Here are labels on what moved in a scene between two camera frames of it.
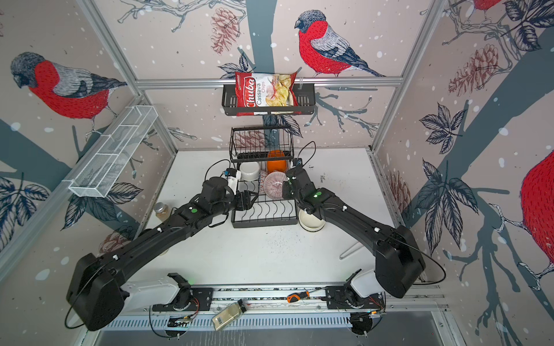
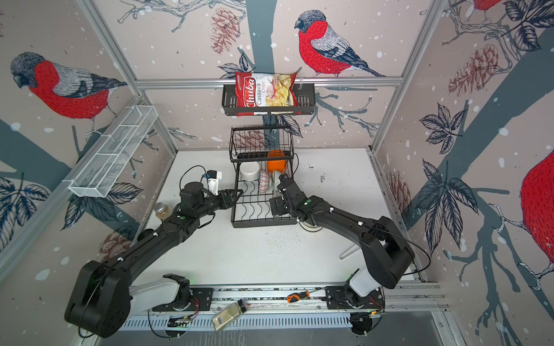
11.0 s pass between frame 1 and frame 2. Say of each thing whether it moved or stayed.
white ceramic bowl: stayed
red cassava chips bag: stayed
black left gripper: moved
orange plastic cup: stayed
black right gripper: moved
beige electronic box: stayed
